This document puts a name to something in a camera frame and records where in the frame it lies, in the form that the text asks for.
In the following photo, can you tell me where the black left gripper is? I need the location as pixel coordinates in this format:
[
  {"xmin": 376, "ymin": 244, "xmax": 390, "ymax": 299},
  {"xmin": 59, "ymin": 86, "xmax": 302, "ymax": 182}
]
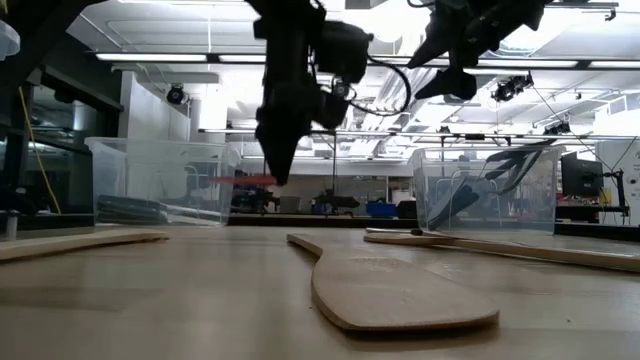
[{"xmin": 244, "ymin": 0, "xmax": 327, "ymax": 187}]

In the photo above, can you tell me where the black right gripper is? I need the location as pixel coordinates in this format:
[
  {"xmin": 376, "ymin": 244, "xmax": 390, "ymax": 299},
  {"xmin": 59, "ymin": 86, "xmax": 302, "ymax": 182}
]
[{"xmin": 406, "ymin": 0, "xmax": 552, "ymax": 101}]

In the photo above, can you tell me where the red silicone spatula wooden handle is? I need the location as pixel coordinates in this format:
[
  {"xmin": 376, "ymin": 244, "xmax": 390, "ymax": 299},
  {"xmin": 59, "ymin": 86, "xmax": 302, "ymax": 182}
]
[{"xmin": 203, "ymin": 173, "xmax": 280, "ymax": 189}]

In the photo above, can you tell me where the black round spatula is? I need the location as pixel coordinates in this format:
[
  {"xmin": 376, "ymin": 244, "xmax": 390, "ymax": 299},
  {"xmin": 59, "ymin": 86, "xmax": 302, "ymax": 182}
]
[{"xmin": 428, "ymin": 142, "xmax": 558, "ymax": 232}]

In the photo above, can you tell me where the slotted wooden spoon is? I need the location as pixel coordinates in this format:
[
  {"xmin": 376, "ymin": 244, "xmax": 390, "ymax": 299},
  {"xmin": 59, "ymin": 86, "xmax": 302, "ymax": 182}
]
[{"xmin": 363, "ymin": 232, "xmax": 640, "ymax": 275}]

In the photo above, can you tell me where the blue plastic crate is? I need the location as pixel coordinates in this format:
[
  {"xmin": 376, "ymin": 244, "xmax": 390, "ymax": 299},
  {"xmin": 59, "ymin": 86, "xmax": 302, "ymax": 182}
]
[{"xmin": 365, "ymin": 201, "xmax": 398, "ymax": 218}]

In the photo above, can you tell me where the clear plastic storage bin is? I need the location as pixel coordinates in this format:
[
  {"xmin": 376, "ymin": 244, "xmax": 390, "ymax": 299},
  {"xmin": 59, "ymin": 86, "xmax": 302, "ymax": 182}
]
[
  {"xmin": 408, "ymin": 144, "xmax": 567, "ymax": 236},
  {"xmin": 83, "ymin": 136, "xmax": 242, "ymax": 228}
]

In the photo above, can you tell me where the black computer monitor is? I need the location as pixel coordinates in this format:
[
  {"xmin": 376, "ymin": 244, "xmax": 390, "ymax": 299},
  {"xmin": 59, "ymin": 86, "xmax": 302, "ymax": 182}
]
[{"xmin": 560, "ymin": 150, "xmax": 605, "ymax": 200}]

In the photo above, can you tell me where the plain wooden spoon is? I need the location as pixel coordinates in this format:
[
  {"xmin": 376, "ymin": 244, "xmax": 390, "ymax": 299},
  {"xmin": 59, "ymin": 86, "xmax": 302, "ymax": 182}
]
[{"xmin": 452, "ymin": 229, "xmax": 640, "ymax": 258}]

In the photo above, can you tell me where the wooden spork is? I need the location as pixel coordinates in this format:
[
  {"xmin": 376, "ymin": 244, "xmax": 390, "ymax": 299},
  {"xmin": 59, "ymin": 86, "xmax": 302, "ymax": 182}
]
[{"xmin": 0, "ymin": 228, "xmax": 173, "ymax": 264}]

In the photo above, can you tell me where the large clear plastic bin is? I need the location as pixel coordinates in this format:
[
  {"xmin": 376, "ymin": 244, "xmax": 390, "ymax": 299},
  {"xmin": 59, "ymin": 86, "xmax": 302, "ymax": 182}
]
[{"xmin": 0, "ymin": 19, "xmax": 22, "ymax": 62}]

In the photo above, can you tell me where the black gantry frame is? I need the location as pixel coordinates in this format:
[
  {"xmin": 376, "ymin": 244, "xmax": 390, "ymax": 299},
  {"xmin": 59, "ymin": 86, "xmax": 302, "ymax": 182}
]
[{"xmin": 198, "ymin": 127, "xmax": 342, "ymax": 204}]

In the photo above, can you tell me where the black ceiling camera rig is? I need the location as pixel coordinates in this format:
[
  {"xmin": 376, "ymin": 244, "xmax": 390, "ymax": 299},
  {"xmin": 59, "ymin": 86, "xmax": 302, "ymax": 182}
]
[
  {"xmin": 543, "ymin": 121, "xmax": 573, "ymax": 137},
  {"xmin": 491, "ymin": 72, "xmax": 535, "ymax": 104}
]

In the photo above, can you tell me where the black aluminium table frame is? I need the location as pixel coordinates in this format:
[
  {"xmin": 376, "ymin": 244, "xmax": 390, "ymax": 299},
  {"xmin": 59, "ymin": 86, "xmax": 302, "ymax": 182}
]
[{"xmin": 0, "ymin": 212, "xmax": 640, "ymax": 237}]

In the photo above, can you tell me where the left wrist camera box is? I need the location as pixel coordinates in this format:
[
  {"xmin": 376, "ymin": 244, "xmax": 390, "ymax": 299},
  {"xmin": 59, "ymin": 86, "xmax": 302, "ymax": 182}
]
[{"xmin": 313, "ymin": 19, "xmax": 375, "ymax": 101}]

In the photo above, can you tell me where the black ceiling dome camera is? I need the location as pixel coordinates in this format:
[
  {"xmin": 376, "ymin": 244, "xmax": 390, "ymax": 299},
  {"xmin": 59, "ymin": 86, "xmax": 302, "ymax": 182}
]
[{"xmin": 165, "ymin": 83, "xmax": 188, "ymax": 107}]

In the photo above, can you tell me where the yellow extension cable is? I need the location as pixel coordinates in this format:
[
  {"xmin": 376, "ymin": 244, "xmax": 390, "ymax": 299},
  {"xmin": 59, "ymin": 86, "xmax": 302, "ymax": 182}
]
[{"xmin": 17, "ymin": 87, "xmax": 63, "ymax": 216}]

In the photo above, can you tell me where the grey metal post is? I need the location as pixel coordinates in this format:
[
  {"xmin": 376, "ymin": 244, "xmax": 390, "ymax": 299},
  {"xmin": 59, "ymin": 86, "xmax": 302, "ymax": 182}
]
[{"xmin": 3, "ymin": 209, "xmax": 21, "ymax": 242}]

